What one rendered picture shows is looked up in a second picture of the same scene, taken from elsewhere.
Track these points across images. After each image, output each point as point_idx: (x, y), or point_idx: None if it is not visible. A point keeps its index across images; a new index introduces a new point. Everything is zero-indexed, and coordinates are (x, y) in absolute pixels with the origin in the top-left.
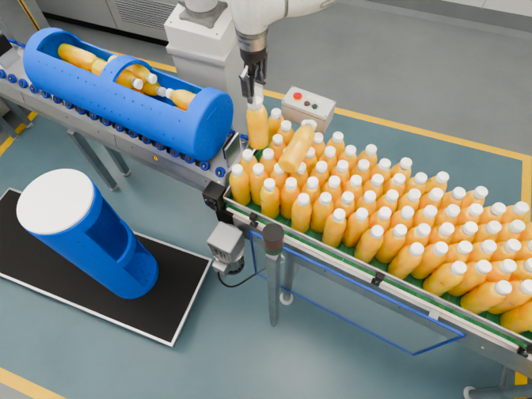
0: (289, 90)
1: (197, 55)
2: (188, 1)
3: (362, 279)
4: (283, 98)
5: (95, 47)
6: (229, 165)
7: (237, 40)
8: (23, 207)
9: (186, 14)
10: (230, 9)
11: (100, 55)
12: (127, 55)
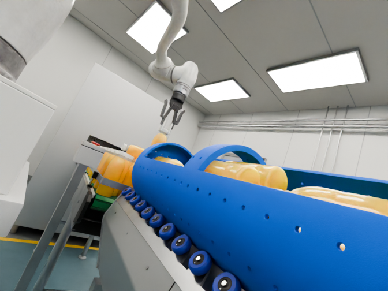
0: (91, 143)
1: (28, 174)
2: (43, 37)
3: None
4: (102, 148)
5: (314, 200)
6: None
7: (188, 94)
8: None
9: (2, 68)
10: (194, 81)
11: (295, 228)
12: (223, 146)
